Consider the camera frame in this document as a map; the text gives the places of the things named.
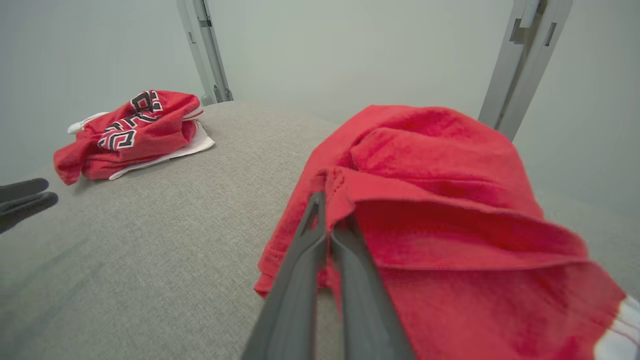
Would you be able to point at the red printed jersey pile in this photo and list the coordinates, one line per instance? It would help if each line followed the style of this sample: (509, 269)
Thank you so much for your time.
(150, 135)

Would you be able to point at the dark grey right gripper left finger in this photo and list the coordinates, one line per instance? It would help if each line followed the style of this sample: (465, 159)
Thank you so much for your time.
(295, 300)

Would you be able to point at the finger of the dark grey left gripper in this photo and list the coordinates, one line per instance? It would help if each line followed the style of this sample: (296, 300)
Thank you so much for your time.
(25, 207)
(20, 189)

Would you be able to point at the grey fabric sofa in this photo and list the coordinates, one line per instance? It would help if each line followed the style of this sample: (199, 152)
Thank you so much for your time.
(150, 250)

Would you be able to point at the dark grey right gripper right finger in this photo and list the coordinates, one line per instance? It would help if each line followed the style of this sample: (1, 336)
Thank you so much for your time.
(365, 310)

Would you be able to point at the red jersey with white trim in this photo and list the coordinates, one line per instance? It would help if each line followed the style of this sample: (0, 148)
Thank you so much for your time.
(450, 225)

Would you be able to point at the grey metal partition post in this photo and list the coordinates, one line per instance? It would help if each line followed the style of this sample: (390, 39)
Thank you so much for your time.
(520, 75)
(205, 50)

